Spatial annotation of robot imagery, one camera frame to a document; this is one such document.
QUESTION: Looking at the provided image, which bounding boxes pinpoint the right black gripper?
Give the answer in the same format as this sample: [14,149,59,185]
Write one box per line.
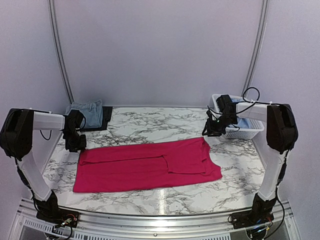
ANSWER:
[201,113,237,137]

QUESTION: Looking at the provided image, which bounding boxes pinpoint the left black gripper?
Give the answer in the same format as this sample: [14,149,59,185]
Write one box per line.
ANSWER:
[62,129,86,152]

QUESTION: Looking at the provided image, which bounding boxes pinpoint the magenta t-shirt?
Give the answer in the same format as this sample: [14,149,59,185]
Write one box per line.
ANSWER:
[73,137,222,193]

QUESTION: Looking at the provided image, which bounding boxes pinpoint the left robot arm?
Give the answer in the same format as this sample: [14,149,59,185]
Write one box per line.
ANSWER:
[0,108,87,223]

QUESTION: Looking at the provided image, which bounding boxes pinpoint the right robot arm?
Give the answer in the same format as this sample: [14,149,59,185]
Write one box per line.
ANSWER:
[202,94,299,224]

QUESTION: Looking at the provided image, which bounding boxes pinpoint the white plastic laundry basket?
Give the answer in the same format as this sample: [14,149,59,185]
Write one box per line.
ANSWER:
[209,94,265,140]

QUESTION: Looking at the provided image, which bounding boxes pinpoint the light blue shirt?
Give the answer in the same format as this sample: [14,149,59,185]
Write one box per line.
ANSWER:
[232,98,253,130]

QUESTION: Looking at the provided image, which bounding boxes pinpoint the folded light blue jeans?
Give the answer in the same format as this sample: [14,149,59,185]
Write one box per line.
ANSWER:
[65,99,103,129]

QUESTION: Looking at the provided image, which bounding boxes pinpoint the folded black garment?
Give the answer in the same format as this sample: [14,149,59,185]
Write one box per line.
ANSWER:
[81,106,113,132]

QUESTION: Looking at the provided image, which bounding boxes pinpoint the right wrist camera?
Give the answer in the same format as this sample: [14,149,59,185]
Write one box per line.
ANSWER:
[206,106,217,122]

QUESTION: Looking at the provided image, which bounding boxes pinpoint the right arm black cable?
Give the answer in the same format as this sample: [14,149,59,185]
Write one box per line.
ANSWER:
[241,86,261,103]

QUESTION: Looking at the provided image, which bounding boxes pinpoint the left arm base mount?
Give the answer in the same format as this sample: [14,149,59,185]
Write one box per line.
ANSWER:
[36,208,80,228]

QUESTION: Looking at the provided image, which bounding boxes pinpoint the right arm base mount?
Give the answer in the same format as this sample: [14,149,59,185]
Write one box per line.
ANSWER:
[227,210,274,229]

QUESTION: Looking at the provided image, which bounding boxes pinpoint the right wall aluminium profile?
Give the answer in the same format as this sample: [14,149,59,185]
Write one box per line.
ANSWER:
[241,0,270,97]

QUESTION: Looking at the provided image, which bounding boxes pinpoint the wall aluminium profile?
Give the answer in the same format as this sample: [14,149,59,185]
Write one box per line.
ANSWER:
[47,0,74,104]
[241,0,270,97]

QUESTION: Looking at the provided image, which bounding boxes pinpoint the left wall aluminium profile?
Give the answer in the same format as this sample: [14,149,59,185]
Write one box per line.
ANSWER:
[47,0,74,104]

